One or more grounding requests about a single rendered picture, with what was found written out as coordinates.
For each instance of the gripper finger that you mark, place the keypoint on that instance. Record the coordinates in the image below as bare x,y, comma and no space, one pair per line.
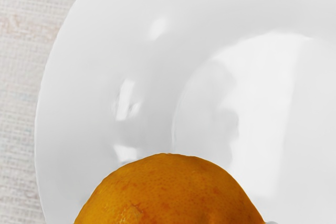
270,222

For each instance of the white plate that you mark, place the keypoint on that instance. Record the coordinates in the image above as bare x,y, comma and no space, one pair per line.
162,77

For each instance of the orange fruit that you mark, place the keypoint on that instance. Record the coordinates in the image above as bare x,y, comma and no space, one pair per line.
170,192

